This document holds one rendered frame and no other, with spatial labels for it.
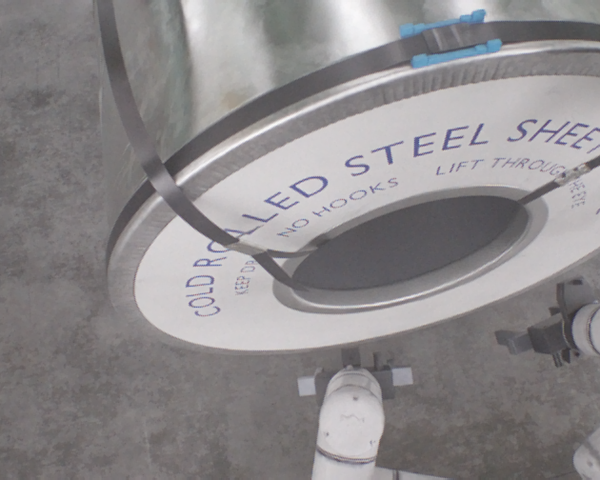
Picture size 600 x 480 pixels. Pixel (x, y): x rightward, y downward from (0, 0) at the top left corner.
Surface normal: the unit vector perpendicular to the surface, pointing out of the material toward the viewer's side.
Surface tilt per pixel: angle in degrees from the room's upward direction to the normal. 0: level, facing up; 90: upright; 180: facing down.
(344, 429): 21
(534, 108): 90
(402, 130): 90
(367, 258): 9
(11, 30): 0
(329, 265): 35
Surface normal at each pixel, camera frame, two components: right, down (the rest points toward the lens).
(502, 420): -0.06, -0.42
